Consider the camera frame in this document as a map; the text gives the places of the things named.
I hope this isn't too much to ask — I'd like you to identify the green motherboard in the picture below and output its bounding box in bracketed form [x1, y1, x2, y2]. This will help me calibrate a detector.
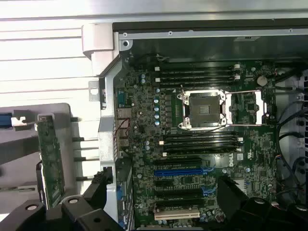
[115, 56, 279, 229]

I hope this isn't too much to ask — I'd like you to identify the metal disk bay cage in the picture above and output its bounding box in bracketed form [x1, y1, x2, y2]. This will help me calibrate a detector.
[295, 69, 308, 169]

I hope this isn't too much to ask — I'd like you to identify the CPU socket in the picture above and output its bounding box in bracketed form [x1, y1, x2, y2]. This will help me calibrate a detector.
[177, 89, 229, 132]

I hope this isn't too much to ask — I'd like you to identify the open black PC case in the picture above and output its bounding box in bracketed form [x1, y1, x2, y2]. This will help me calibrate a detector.
[81, 21, 308, 231]

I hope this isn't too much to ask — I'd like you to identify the white expansion slot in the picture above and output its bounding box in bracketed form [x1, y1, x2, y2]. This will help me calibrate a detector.
[154, 208, 201, 221]

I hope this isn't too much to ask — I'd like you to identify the thin metal locking lever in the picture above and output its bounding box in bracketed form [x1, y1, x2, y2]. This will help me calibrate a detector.
[225, 89, 263, 95]

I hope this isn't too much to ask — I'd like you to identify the blue expansion slot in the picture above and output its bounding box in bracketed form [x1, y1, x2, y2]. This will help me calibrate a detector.
[154, 169, 203, 177]

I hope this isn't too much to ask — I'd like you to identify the metal socket cover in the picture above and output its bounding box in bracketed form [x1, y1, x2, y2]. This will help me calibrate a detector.
[224, 89, 270, 126]

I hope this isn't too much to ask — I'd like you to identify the grey parts rack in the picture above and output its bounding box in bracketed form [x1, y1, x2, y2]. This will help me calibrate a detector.
[0, 103, 80, 210]

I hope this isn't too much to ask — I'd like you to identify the silver coin battery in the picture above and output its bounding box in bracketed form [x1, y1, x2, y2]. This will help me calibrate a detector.
[256, 75, 268, 87]

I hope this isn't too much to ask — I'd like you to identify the thin red wire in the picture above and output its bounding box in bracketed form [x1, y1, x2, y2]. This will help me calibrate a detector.
[115, 118, 132, 141]

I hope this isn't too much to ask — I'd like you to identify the hard disk blue carrier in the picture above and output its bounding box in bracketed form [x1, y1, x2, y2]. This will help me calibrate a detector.
[0, 113, 13, 128]

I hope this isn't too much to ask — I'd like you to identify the black wire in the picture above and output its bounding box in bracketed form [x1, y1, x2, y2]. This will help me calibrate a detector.
[276, 102, 304, 156]

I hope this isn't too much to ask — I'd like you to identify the black RAM slot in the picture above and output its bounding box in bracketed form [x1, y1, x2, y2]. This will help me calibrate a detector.
[160, 139, 244, 144]
[154, 64, 241, 70]
[154, 75, 241, 81]
[154, 80, 241, 87]
[162, 143, 244, 150]
[161, 133, 244, 140]
[154, 69, 241, 76]
[163, 149, 243, 157]

